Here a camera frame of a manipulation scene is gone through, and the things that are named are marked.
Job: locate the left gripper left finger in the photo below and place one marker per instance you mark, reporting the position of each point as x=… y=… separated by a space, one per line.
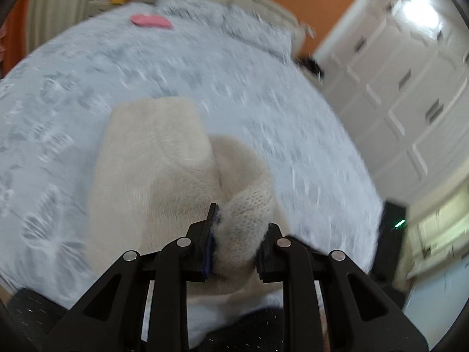
x=140 y=302

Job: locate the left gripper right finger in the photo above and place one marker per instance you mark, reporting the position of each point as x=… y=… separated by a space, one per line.
x=359 y=315

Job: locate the beige sweater with black hearts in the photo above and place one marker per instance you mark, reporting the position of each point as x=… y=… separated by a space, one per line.
x=158 y=171

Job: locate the white wardrobe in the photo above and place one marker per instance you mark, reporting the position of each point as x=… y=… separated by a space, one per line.
x=396 y=75

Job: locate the black bag on nightstand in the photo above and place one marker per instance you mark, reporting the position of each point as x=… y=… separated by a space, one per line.
x=310 y=64

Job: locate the grey butterfly bedspread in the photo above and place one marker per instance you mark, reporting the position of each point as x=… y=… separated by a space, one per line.
x=56 y=105

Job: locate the pink folded cloth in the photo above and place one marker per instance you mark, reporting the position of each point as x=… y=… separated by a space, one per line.
x=151 y=21

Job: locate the orange curtain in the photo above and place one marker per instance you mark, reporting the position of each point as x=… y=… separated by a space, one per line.
x=13 y=37

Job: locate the left butterfly pillow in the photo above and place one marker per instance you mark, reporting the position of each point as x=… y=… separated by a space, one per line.
x=190 y=5

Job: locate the left nightstand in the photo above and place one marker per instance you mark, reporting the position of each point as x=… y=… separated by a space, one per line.
x=96 y=7

